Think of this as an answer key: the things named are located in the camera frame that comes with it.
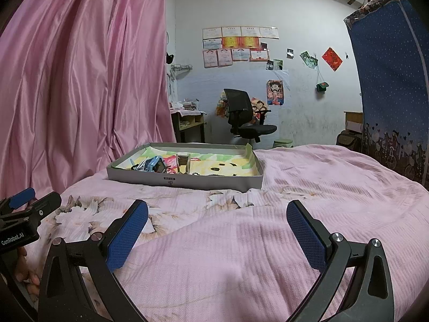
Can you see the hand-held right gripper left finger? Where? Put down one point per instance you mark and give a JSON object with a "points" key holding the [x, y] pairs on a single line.
{"points": [[127, 234]]}

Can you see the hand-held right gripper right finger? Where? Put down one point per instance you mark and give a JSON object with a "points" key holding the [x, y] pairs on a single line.
{"points": [[306, 238]]}

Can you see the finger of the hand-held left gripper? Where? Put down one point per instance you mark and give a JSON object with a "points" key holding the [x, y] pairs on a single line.
{"points": [[21, 197], [47, 204]]}

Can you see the blue smartwatch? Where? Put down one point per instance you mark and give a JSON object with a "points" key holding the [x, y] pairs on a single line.
{"points": [[154, 165]]}

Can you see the grey cardboard tray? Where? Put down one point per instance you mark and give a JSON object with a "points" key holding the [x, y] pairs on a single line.
{"points": [[207, 182]]}

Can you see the person's left hand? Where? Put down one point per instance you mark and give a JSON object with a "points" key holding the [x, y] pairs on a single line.
{"points": [[21, 268]]}

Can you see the pink bedsheet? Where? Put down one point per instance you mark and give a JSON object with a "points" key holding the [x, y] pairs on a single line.
{"points": [[301, 181]]}

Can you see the green plastic stool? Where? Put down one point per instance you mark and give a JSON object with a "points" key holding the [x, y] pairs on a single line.
{"points": [[283, 142]]}

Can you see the dark bag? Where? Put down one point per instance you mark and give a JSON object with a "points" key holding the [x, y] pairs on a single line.
{"points": [[348, 141]]}

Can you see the bear print tray liner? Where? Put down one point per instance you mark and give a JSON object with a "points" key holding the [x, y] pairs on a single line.
{"points": [[228, 166]]}

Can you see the black office chair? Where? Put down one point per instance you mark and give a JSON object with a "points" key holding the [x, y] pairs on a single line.
{"points": [[254, 129]]}

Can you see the brown cardboard box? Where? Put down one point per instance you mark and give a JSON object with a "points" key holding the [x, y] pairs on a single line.
{"points": [[353, 122]]}

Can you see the cluttered wooden desk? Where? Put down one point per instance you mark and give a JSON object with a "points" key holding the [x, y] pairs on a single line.
{"points": [[192, 125]]}

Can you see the pink satin curtain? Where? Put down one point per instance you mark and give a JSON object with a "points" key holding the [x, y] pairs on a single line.
{"points": [[83, 73]]}

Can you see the colourful poster behind chair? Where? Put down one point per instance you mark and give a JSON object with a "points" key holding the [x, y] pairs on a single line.
{"points": [[256, 105]]}

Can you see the green hanging pouch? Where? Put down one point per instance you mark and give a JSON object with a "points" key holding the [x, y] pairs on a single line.
{"points": [[322, 87]]}

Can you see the red diamond paper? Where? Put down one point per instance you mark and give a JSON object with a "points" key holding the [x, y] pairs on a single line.
{"points": [[331, 58]]}

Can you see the blue dotted curtain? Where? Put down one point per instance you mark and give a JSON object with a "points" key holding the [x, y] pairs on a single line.
{"points": [[385, 73]]}

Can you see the cartoon wall poster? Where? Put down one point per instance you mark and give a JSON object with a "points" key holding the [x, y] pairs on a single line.
{"points": [[275, 92]]}

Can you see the pair of wall photos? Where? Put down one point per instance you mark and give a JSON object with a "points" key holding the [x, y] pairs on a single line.
{"points": [[274, 64]]}

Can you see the green wall photos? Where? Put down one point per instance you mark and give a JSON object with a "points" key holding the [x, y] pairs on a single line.
{"points": [[309, 59]]}

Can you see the black wall object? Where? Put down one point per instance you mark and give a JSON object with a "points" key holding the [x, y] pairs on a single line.
{"points": [[169, 57]]}

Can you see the small dark wall photo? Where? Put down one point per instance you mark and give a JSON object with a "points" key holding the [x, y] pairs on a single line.
{"points": [[290, 53]]}

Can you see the group of wall certificates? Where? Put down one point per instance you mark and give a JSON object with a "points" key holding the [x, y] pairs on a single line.
{"points": [[231, 42]]}

